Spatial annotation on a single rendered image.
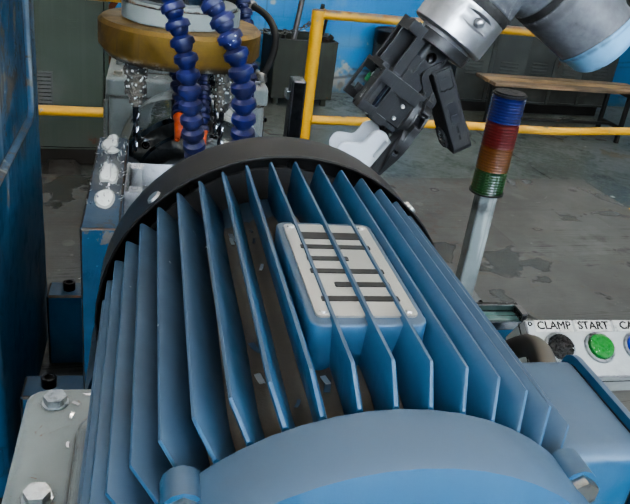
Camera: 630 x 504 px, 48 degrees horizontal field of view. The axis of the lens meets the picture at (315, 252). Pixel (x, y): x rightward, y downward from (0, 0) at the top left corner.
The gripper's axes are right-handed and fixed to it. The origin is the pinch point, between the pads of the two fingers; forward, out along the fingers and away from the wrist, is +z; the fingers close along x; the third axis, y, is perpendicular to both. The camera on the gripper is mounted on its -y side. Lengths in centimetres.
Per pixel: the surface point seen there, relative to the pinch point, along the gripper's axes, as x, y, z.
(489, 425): 64, 22, -8
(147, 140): -26.9, 18.9, 16.0
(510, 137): -33, -34, -17
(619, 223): -76, -105, -18
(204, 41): 2.8, 24.6, -4.8
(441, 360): 62, 23, -9
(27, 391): 6.7, 20.0, 40.1
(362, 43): -524, -168, -13
